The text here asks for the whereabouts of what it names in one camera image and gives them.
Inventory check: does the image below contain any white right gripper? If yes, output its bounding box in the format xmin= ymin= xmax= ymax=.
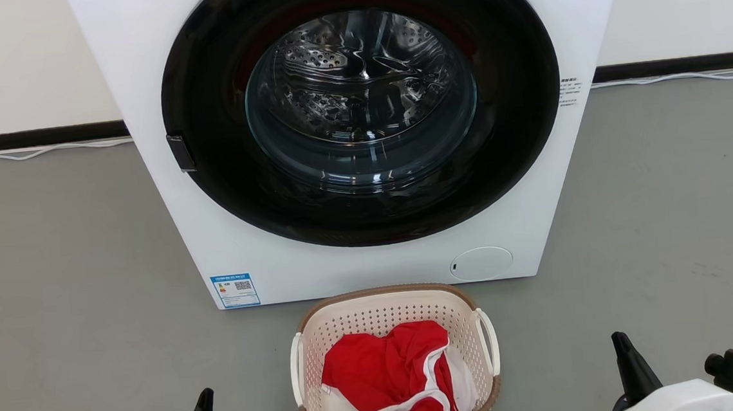
xmin=606 ymin=324 xmax=733 ymax=411

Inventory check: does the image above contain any cream perforated laundry basket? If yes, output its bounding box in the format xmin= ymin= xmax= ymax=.
xmin=285 ymin=279 xmax=505 ymax=411

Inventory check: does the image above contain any blue energy label sticker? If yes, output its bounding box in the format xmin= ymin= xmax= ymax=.
xmin=210 ymin=272 xmax=262 ymax=310

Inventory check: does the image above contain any thin white floor cable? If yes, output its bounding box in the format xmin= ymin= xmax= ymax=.
xmin=0 ymin=137 xmax=135 ymax=162
xmin=590 ymin=68 xmax=733 ymax=90

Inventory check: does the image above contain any white front-load washing machine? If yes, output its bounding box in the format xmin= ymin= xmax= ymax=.
xmin=65 ymin=0 xmax=649 ymax=320

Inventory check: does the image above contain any dark round washer door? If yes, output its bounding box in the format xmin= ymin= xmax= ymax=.
xmin=154 ymin=0 xmax=571 ymax=260

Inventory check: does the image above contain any dark door latch handle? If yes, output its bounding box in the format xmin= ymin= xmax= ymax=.
xmin=165 ymin=133 xmax=197 ymax=175

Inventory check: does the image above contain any round white filter cover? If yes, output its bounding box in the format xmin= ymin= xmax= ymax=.
xmin=449 ymin=245 xmax=515 ymax=284

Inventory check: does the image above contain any printed warning text label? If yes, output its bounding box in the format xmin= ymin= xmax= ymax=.
xmin=558 ymin=77 xmax=585 ymax=109

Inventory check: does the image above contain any red and white garment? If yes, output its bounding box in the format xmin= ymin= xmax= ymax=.
xmin=317 ymin=316 xmax=479 ymax=411

